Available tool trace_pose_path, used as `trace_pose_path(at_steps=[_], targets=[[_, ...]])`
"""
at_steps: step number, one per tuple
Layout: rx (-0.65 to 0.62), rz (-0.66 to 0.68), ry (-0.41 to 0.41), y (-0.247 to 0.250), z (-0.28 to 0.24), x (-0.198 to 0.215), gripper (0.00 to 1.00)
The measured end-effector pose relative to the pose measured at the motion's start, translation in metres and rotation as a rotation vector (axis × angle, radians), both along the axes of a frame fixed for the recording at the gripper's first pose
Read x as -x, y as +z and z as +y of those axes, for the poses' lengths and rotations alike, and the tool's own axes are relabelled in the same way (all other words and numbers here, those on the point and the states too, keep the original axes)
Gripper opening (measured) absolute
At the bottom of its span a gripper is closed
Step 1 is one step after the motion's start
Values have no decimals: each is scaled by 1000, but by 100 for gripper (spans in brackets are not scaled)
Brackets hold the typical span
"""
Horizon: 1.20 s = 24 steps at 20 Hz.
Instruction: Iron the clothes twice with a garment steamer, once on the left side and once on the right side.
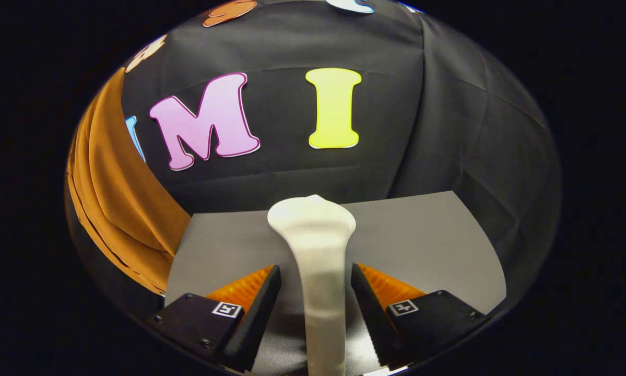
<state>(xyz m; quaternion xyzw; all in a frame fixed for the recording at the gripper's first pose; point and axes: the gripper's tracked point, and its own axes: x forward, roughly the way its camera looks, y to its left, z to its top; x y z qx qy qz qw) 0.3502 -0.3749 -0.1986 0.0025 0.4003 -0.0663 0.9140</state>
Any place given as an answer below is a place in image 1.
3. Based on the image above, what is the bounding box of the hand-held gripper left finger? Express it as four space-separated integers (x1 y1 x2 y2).
146 264 282 372

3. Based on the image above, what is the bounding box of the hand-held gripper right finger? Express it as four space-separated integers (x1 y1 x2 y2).
351 263 488 369

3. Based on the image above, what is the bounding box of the white garment steamer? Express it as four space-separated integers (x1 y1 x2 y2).
267 194 357 376

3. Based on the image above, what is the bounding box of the black backdrop cloth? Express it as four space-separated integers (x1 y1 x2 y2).
65 0 562 314

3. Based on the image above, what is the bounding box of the brown button shirt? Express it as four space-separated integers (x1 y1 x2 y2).
66 68 192 297

